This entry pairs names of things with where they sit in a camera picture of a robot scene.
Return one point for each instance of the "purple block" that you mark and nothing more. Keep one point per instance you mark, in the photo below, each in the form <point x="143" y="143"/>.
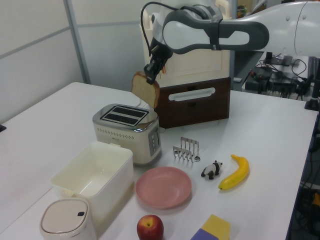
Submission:
<point x="203" y="235"/>

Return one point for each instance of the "yellow banana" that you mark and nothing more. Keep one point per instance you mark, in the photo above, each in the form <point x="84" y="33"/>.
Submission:
<point x="237" y="175"/>

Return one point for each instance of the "cream toy cabinet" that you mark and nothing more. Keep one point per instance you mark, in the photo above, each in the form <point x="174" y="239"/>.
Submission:
<point x="200" y="63"/>

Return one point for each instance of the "metal toast rack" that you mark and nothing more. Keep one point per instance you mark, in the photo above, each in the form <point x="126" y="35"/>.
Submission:
<point x="187" y="150"/>

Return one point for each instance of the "black keyboard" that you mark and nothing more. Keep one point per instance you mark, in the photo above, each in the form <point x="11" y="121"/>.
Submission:
<point x="314" y="65"/>

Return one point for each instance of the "black monitor stand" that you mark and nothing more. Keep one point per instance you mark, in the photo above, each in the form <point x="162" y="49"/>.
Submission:
<point x="280" y="60"/>

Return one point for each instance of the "panda toy figure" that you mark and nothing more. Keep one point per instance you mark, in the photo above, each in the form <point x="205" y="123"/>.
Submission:
<point x="211" y="171"/>

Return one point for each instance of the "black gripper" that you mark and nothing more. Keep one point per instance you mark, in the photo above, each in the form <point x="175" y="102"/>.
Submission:
<point x="161" y="53"/>

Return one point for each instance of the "black electronics box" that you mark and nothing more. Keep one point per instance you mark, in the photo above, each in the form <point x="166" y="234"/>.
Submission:
<point x="255" y="82"/>

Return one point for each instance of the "pink plate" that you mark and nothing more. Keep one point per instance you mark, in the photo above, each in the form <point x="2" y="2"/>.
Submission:
<point x="163" y="187"/>

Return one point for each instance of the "black flat object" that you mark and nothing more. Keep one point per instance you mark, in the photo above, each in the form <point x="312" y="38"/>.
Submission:
<point x="2" y="128"/>

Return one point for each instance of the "black desk clamp pole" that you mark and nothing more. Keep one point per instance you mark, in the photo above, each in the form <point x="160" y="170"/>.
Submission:
<point x="313" y="100"/>

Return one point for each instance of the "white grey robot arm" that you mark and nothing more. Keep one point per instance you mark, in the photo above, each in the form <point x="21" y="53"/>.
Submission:
<point x="280" y="27"/>

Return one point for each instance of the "brown wooden drawer box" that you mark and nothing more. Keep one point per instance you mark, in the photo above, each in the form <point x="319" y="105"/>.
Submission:
<point x="215" y="110"/>

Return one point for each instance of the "red apple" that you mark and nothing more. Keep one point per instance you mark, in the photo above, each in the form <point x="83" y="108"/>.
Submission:
<point x="150" y="228"/>

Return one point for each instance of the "yellow block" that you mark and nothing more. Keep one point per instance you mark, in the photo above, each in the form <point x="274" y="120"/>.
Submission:
<point x="217" y="225"/>

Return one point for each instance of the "colourful mug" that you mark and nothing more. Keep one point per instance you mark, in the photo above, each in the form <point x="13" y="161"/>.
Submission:
<point x="241" y="11"/>

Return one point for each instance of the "white plastic storage bin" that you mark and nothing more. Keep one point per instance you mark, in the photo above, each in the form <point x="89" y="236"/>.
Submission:
<point x="110" y="195"/>

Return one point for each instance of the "small beige lidded trash can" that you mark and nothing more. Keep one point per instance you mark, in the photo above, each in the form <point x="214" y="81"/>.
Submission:
<point x="62" y="220"/>

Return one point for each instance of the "toasted bread slice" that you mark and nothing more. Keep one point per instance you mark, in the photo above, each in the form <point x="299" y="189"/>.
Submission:
<point x="147" y="92"/>

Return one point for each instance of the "cream chrome toaster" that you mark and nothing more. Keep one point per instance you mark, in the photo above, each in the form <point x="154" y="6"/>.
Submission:
<point x="125" y="135"/>

